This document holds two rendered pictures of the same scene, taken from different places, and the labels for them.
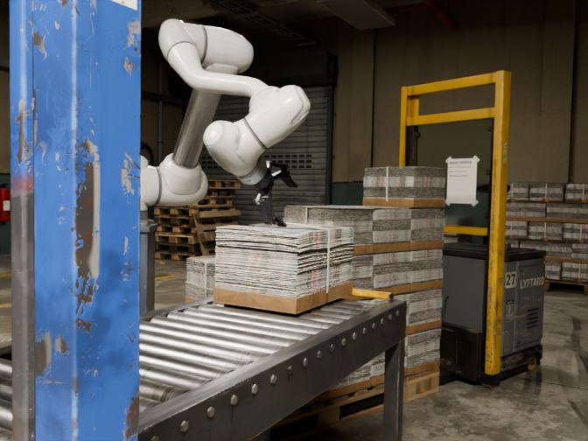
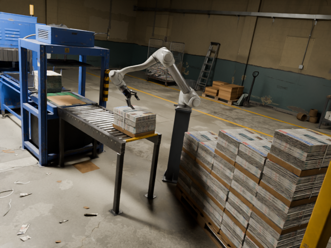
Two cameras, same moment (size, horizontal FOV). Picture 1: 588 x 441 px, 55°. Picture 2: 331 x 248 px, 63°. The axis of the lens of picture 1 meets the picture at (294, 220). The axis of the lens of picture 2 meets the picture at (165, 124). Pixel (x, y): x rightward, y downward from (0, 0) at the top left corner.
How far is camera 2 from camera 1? 375 cm
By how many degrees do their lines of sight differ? 100
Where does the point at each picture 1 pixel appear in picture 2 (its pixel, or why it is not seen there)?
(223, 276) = not seen: hidden behind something
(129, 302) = (39, 87)
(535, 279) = not seen: outside the picture
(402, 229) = (255, 167)
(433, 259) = (278, 207)
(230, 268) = not seen: hidden behind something
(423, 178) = (282, 142)
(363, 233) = (231, 152)
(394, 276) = (243, 190)
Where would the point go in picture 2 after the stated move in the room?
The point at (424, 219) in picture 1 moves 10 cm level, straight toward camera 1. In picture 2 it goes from (274, 171) to (259, 167)
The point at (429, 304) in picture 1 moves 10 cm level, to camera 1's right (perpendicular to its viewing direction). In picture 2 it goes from (264, 233) to (266, 242)
